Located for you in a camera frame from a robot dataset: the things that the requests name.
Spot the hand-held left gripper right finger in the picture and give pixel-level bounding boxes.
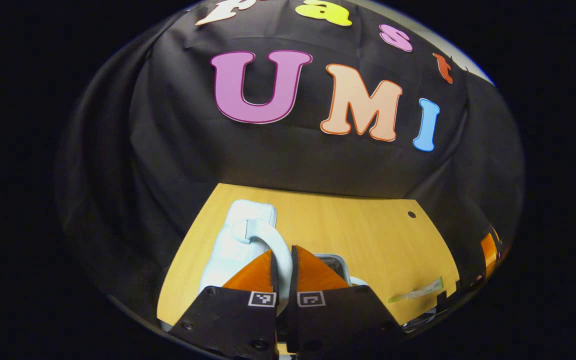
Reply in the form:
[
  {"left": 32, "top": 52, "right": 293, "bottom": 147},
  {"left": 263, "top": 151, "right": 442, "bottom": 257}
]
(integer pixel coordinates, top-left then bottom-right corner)
[{"left": 288, "top": 245, "right": 409, "bottom": 360}]

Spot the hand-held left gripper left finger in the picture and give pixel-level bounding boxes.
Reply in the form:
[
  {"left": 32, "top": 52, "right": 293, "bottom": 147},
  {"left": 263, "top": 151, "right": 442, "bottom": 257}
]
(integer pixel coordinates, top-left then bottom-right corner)
[{"left": 168, "top": 249, "right": 280, "bottom": 360}]

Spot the pale green sachet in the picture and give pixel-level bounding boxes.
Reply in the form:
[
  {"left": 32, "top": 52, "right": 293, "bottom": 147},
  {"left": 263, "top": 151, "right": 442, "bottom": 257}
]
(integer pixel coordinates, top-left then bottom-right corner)
[{"left": 387, "top": 276, "right": 444, "bottom": 304}]

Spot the black backdrop cloth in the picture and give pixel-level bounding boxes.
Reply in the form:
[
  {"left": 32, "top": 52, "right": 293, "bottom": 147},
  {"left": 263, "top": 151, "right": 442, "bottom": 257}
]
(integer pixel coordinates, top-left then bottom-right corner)
[{"left": 55, "top": 0, "right": 526, "bottom": 331}]

